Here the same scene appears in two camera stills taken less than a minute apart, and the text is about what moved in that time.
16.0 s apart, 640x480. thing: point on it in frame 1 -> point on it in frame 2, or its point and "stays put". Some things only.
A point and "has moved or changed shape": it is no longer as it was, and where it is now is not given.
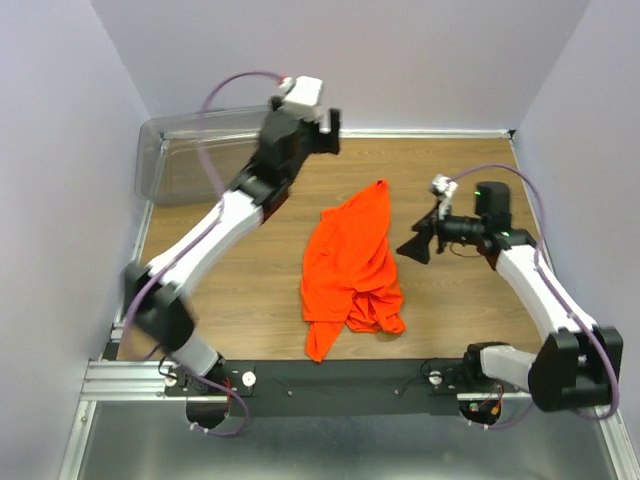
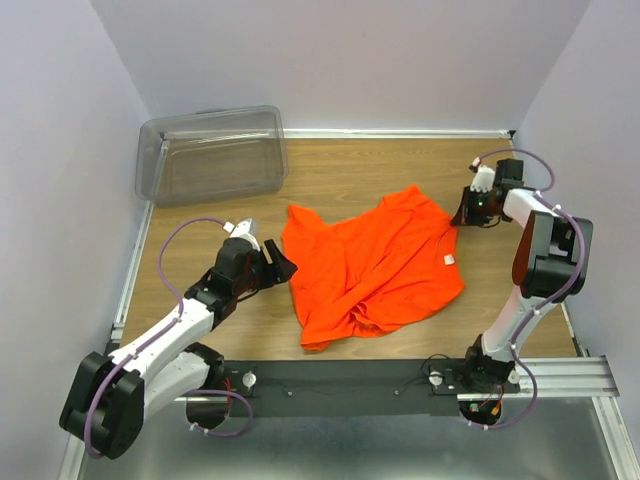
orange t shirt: [350, 272] has moved or changed shape
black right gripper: [418, 246] -> [467, 219]
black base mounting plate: [331, 388] stays put
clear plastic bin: [169, 164] stays put
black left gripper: [326, 142] -> [279, 272]
